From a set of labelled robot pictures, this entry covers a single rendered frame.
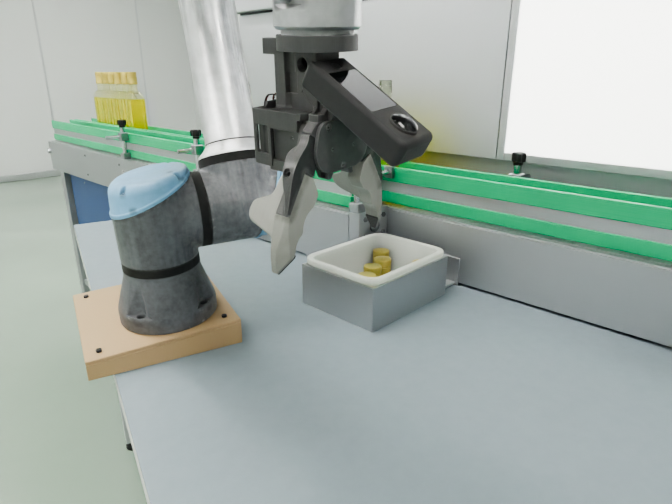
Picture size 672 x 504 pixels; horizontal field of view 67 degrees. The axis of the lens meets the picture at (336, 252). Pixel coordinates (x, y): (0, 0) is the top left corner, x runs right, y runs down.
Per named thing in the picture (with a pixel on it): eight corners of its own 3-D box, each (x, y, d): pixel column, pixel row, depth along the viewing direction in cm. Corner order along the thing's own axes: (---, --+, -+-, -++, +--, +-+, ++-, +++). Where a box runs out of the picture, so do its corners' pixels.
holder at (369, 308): (459, 285, 103) (462, 249, 101) (372, 332, 85) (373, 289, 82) (392, 265, 115) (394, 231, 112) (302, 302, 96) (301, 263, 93)
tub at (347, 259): (446, 291, 100) (449, 249, 97) (372, 330, 84) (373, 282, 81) (377, 269, 111) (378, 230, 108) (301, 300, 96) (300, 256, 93)
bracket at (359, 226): (389, 236, 113) (390, 205, 111) (361, 246, 107) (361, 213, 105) (376, 233, 116) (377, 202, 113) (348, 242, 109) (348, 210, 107)
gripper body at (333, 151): (308, 155, 55) (305, 32, 50) (372, 169, 50) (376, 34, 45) (253, 170, 49) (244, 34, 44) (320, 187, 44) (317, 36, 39)
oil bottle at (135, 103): (151, 148, 199) (142, 71, 189) (137, 150, 195) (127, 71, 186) (144, 147, 202) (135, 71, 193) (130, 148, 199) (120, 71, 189)
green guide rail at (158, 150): (353, 207, 110) (354, 170, 107) (350, 208, 109) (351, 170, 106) (56, 139, 224) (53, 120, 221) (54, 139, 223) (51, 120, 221)
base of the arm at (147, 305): (126, 345, 74) (113, 284, 70) (115, 300, 86) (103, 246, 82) (228, 319, 80) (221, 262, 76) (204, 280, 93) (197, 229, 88)
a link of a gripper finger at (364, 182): (354, 197, 60) (323, 142, 53) (396, 208, 57) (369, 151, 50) (341, 218, 59) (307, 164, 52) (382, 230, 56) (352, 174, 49)
